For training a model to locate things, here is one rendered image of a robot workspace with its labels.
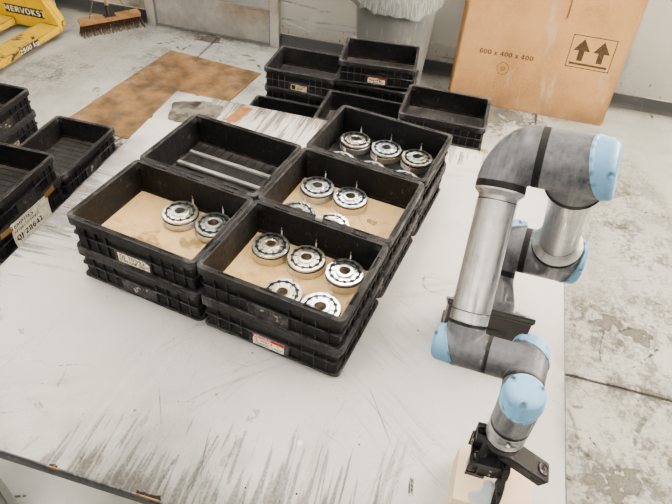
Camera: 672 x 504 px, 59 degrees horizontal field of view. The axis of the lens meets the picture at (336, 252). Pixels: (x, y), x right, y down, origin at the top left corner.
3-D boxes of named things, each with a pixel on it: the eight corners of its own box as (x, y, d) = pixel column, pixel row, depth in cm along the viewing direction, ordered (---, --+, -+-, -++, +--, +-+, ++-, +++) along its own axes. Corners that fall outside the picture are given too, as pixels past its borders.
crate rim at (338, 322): (389, 250, 155) (390, 244, 154) (343, 330, 135) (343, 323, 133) (255, 205, 166) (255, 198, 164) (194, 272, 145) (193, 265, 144)
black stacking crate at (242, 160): (302, 177, 193) (303, 147, 185) (256, 230, 173) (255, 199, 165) (198, 143, 203) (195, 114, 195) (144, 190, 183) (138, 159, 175)
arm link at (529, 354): (497, 321, 117) (485, 362, 109) (557, 336, 113) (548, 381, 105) (492, 347, 122) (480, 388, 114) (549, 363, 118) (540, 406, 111)
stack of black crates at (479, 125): (471, 175, 315) (492, 98, 284) (465, 209, 293) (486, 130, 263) (397, 160, 321) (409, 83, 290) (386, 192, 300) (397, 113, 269)
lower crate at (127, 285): (257, 258, 180) (256, 228, 172) (202, 326, 160) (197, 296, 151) (148, 217, 190) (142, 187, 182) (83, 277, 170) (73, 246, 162)
